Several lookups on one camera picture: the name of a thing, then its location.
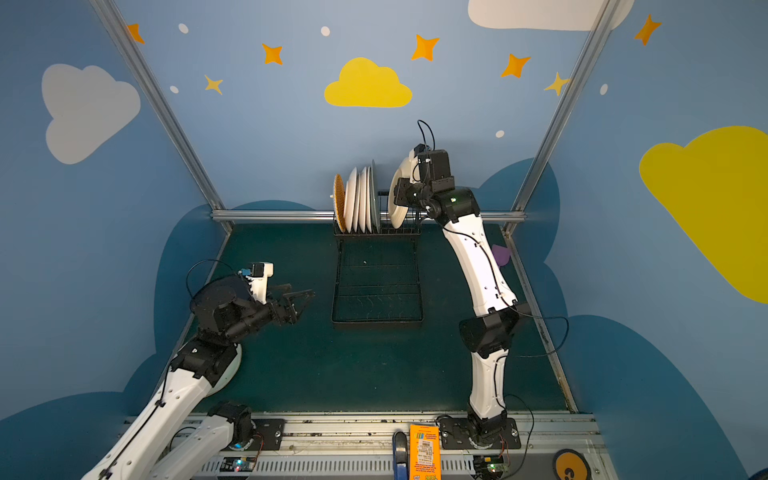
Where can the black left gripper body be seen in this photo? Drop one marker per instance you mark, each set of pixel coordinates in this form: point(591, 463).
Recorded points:
point(284, 309)

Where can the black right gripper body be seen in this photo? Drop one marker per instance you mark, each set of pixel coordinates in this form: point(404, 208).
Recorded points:
point(405, 193)

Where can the cream floral plate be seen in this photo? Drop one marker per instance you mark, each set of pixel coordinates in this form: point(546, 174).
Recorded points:
point(408, 171)

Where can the grey-green plain plate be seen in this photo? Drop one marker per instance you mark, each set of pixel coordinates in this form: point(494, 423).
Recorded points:
point(374, 200)

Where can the sunburst plate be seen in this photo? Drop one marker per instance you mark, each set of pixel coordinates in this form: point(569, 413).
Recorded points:
point(363, 197)
point(356, 222)

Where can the green-rimmed Hao Wei plate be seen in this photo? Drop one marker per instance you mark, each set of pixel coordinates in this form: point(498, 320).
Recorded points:
point(350, 198)

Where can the woven bamboo plate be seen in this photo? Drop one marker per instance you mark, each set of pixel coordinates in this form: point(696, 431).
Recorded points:
point(339, 202)

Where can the black wire dish rack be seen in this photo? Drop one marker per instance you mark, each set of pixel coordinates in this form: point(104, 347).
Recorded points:
point(377, 283)

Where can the white plate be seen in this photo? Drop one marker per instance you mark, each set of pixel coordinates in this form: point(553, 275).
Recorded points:
point(369, 201)

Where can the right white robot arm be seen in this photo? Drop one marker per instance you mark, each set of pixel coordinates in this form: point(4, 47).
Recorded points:
point(488, 334)

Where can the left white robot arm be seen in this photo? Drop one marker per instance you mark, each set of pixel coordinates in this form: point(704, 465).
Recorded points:
point(228, 310)

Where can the mint green leaf plate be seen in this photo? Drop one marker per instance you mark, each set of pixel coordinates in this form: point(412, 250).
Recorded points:
point(229, 372)

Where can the small green circuit board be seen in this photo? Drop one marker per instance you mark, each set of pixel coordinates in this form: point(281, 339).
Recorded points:
point(237, 464)

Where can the orange box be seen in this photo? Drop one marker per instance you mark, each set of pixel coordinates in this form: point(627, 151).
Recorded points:
point(424, 452)

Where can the yellow black wheel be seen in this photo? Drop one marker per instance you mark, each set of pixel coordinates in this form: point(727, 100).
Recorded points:
point(569, 464)

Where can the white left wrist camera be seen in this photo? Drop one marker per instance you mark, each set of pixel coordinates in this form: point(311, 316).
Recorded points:
point(257, 276)

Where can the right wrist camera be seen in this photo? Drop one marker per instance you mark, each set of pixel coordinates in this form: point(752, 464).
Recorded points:
point(430, 164)

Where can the aluminium frame rail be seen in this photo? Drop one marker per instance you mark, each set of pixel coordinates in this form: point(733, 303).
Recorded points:
point(311, 216)

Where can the purple scoop, pink handle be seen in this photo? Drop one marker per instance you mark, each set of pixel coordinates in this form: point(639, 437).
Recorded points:
point(501, 254)

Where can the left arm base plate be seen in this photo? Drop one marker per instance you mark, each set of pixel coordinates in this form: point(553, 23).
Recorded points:
point(266, 434)

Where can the blue tool handle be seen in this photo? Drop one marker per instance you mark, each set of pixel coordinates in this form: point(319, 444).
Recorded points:
point(400, 455)

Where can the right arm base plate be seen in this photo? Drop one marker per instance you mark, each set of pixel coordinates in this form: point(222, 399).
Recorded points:
point(456, 433)

